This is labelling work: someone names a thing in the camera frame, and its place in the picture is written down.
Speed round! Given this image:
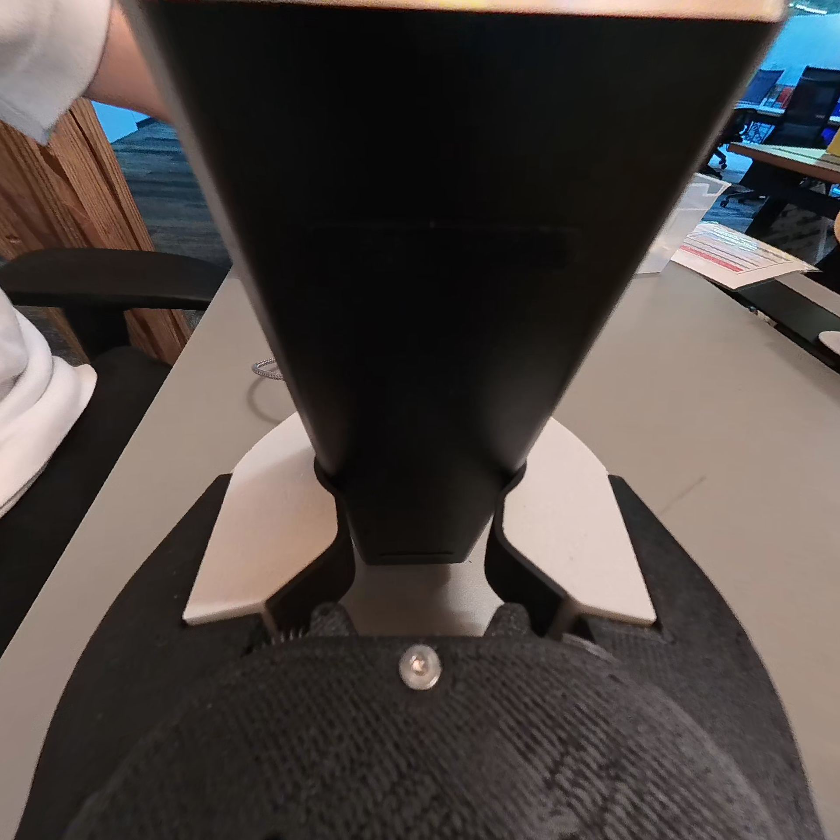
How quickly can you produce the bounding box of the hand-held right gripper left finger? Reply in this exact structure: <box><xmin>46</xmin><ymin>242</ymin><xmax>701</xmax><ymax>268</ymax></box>
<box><xmin>183</xmin><ymin>413</ymin><xmax>358</xmax><ymax>634</ymax></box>

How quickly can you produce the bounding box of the black usb hub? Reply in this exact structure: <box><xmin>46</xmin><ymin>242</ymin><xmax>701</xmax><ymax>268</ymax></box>
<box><xmin>121</xmin><ymin>0</ymin><xmax>788</xmax><ymax>568</ymax></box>

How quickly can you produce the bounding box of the clear plastic bin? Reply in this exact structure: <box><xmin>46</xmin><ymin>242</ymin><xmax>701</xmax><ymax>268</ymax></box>
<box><xmin>634</xmin><ymin>175</ymin><xmax>731</xmax><ymax>277</ymax></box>

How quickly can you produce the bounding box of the person's left forearm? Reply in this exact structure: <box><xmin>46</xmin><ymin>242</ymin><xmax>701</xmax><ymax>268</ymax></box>
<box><xmin>82</xmin><ymin>0</ymin><xmax>174</xmax><ymax>122</ymax></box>

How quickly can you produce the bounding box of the wooden panel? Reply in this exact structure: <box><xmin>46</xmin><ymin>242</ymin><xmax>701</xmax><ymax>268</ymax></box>
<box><xmin>0</xmin><ymin>99</ymin><xmax>194</xmax><ymax>366</ymax></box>

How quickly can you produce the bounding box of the black mesh office chair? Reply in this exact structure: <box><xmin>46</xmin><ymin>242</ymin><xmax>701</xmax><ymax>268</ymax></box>
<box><xmin>707</xmin><ymin>69</ymin><xmax>783</xmax><ymax>179</ymax></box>
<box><xmin>755</xmin><ymin>66</ymin><xmax>840</xmax><ymax>152</ymax></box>

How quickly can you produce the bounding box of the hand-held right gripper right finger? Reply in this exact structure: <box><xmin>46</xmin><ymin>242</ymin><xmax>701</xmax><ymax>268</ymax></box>
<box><xmin>483</xmin><ymin>416</ymin><xmax>657</xmax><ymax>637</ymax></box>

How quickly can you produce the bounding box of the printed paper sheet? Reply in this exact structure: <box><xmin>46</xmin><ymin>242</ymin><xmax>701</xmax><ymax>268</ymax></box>
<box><xmin>670</xmin><ymin>220</ymin><xmax>817</xmax><ymax>291</ymax></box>

